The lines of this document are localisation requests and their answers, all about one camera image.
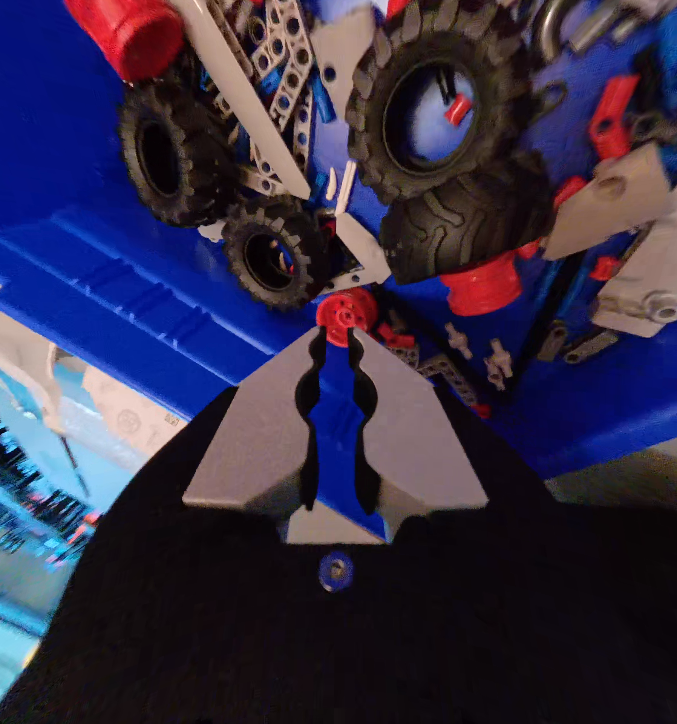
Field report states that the printed white paper sheet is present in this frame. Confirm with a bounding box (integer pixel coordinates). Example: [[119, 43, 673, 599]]
[[81, 365, 191, 473]]

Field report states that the long grey wedge panel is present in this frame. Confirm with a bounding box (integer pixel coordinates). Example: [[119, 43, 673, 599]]
[[169, 0, 312, 200]]

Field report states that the large black lugged toy tire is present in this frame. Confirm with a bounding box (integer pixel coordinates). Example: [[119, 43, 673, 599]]
[[345, 5, 538, 206]]

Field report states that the large black grooved toy tire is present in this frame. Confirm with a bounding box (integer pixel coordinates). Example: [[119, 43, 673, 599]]
[[379, 161, 555, 285]]

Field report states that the small red toy wheel hub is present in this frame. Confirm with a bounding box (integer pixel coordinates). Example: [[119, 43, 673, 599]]
[[316, 287, 379, 348]]

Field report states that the small white toy panel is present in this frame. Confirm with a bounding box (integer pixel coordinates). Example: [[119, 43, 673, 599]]
[[334, 212, 394, 287]]

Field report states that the crumpled white paper bag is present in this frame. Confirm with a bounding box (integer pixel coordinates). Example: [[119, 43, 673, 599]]
[[0, 308, 87, 439]]

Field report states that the long grey toy panel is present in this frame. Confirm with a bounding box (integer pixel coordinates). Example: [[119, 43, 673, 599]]
[[592, 170, 677, 340]]

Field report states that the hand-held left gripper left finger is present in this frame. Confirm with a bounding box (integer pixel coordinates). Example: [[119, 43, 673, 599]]
[[182, 327, 323, 524]]

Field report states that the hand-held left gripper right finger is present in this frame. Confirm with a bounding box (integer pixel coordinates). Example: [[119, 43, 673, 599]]
[[347, 328, 490, 541]]

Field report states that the small black toy tire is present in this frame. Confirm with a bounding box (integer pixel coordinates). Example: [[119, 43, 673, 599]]
[[221, 198, 329, 312]]

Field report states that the medium black toy tire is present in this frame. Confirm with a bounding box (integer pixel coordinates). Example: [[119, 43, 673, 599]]
[[117, 85, 240, 228]]

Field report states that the pile of toy building pieces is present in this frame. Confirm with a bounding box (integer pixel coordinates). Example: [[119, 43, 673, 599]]
[[191, 0, 677, 420]]

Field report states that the grey toy panel piece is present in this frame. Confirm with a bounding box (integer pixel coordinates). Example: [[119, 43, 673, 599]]
[[310, 6, 377, 114], [542, 141, 674, 261]]

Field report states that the blue plastic bin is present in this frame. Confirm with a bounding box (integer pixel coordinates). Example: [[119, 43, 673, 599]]
[[0, 0, 677, 482]]

